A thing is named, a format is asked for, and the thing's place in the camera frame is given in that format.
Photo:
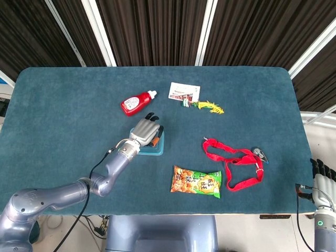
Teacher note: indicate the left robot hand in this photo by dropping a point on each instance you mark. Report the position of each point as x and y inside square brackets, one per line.
[144, 130]

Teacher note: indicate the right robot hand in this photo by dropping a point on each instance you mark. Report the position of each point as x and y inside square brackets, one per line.
[325, 189]

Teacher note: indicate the teal plastic container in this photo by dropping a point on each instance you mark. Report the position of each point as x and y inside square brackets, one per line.
[160, 149]

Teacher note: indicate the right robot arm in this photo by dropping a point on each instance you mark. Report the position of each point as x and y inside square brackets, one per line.
[325, 231]

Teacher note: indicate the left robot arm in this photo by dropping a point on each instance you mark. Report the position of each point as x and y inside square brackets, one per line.
[115, 168]

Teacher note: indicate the red ketchup squeeze bottle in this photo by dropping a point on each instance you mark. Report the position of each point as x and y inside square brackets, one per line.
[135, 103]

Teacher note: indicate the white printed card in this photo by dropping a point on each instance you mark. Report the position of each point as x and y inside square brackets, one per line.
[183, 90]

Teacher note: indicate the yellow tassel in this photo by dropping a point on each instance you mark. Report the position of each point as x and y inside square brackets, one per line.
[207, 105]

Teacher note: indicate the green orange snack bag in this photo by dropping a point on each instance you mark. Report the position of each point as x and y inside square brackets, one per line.
[197, 182]

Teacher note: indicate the teal table cloth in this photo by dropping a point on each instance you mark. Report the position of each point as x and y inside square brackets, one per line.
[65, 105]

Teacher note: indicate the dark brown curtain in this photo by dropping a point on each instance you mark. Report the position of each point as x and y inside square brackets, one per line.
[81, 34]
[320, 86]
[157, 31]
[26, 39]
[262, 31]

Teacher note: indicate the blue-grey robot torso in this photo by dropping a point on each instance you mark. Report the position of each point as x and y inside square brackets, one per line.
[157, 233]

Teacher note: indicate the dark green fabric bundle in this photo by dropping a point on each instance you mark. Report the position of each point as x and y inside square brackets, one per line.
[34, 233]

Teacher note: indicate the white metal rack frame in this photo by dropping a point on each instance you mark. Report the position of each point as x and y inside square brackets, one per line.
[317, 119]

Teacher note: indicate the white frame post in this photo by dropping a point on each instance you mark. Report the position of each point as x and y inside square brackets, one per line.
[312, 51]
[99, 34]
[205, 34]

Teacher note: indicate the thin grey frame post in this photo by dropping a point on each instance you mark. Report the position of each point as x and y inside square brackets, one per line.
[65, 34]

